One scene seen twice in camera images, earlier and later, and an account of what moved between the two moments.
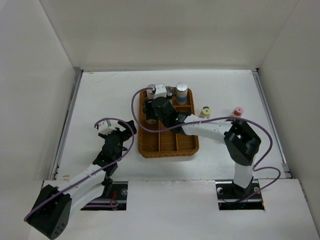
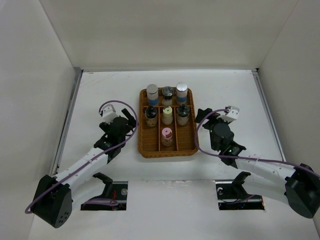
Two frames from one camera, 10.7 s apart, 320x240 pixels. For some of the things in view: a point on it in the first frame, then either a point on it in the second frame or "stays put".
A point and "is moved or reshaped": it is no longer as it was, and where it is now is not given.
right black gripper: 148,107 -> 206,125
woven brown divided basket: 170,143 stays put
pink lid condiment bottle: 238,111 is moved or reshaped
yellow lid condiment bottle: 205,113 is moved or reshaped
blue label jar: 181,93 stays put
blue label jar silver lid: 150,95 stays put
